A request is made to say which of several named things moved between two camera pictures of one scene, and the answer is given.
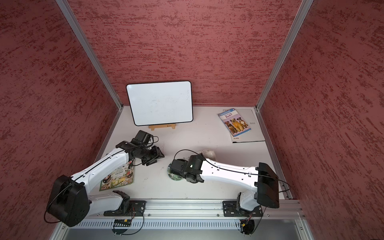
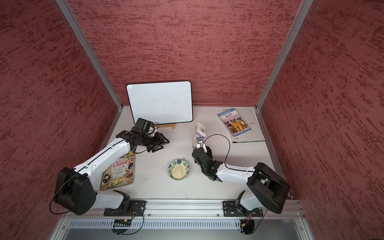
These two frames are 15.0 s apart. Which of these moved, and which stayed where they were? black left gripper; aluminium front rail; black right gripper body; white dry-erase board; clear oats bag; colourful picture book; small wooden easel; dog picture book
Moved: clear oats bag; black left gripper; black right gripper body
Stayed: dog picture book; white dry-erase board; aluminium front rail; colourful picture book; small wooden easel
